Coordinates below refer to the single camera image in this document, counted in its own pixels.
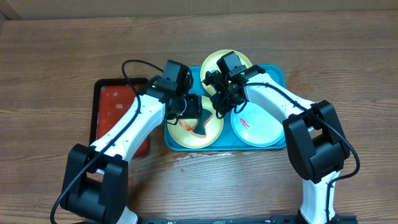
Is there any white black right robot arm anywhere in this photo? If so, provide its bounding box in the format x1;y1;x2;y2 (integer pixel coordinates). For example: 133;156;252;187
203;65;352;223

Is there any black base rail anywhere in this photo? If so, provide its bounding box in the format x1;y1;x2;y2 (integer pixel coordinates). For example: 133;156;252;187
81;215;358;224

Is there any yellow-green plate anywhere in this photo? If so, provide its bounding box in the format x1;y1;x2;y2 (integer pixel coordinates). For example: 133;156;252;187
167;96;224;149
200;49;252;96

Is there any orange green scrub sponge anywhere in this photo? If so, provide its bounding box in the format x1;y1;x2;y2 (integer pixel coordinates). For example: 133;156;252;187
192;109;213;138

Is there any black tray with red water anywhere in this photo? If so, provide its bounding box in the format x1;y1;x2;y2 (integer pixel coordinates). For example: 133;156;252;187
89;78;136;144

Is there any light blue plate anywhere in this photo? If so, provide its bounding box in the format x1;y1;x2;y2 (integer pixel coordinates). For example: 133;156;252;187
231;103;284;147

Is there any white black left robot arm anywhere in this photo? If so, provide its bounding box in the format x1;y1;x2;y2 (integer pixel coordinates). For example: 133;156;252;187
50;94;202;223

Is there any teal plastic serving tray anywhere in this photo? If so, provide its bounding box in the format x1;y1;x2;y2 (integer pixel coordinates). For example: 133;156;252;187
164;64;286;151

